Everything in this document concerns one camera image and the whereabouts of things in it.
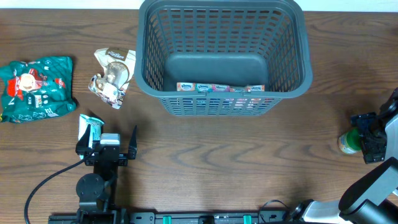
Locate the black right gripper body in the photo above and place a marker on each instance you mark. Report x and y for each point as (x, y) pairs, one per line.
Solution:
(370, 137)

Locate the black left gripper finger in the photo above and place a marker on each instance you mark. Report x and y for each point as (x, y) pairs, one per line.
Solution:
(132, 147)
(82, 146)

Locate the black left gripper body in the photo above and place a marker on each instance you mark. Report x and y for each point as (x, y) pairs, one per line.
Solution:
(123, 161)

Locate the green lid jar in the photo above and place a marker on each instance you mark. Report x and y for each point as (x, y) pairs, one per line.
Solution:
(350, 142)

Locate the blue Kleenex tissue multipack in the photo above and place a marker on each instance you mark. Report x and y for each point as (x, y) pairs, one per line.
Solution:
(202, 87)

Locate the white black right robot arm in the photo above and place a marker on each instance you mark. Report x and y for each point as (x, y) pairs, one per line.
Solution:
(366, 201)

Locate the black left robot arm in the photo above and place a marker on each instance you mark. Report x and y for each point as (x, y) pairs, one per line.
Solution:
(97, 190)

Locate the light teal small packet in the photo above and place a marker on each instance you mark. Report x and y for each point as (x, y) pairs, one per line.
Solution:
(95, 133)

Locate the green Nescafe coffee bag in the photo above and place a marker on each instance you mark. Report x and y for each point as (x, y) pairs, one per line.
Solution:
(36, 90)

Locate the beige crumpled snack pouch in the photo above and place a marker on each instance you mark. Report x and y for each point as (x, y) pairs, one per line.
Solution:
(118, 69)

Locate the grey plastic laundry basket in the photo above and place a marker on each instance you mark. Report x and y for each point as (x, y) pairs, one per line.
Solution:
(235, 43)

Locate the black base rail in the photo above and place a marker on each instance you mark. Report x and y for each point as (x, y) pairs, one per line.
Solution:
(186, 217)

